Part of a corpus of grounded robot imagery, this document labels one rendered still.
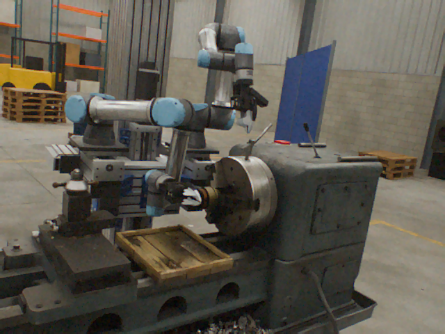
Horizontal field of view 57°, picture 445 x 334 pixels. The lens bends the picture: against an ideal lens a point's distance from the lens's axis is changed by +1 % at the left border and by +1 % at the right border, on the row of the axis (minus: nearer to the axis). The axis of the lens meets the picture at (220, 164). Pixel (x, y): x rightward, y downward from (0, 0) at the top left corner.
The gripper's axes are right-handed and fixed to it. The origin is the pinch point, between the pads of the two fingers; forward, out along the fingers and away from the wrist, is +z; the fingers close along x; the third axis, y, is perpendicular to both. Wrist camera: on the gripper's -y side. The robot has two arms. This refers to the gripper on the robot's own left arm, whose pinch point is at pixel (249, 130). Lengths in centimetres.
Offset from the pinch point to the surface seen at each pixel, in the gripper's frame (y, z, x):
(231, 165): 12.8, 14.4, 3.8
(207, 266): 32, 49, 13
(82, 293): 77, 47, 19
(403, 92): -973, -172, -455
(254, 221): 10.3, 35.7, 13.2
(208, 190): 23.7, 23.6, 3.2
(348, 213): -39, 37, 20
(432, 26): -977, -334, -376
